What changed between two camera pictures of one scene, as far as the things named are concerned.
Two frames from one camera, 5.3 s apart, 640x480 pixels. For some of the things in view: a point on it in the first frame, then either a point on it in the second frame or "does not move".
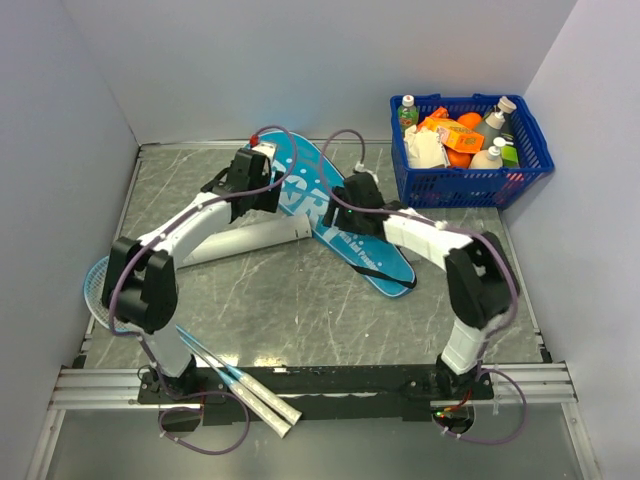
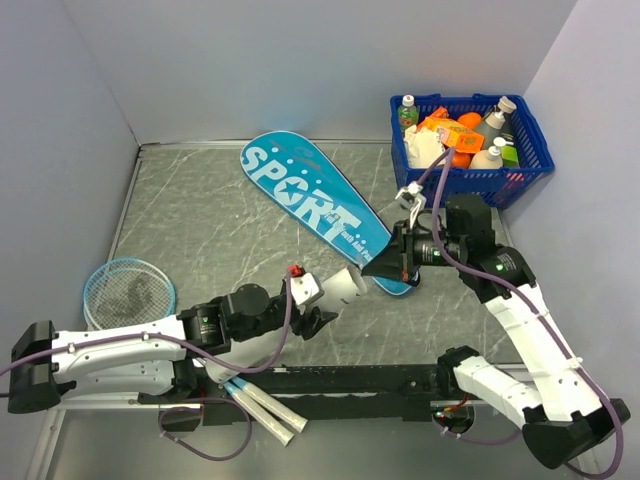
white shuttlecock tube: (246, 236) to (249, 355)
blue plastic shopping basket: (471, 188) does not move
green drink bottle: (408, 114) does not move
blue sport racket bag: (309, 174) does not move
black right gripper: (340, 221) to (397, 260)
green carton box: (509, 157) does not move
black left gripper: (269, 201) to (316, 319)
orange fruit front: (458, 159) does not move
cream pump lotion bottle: (489, 158) does not move
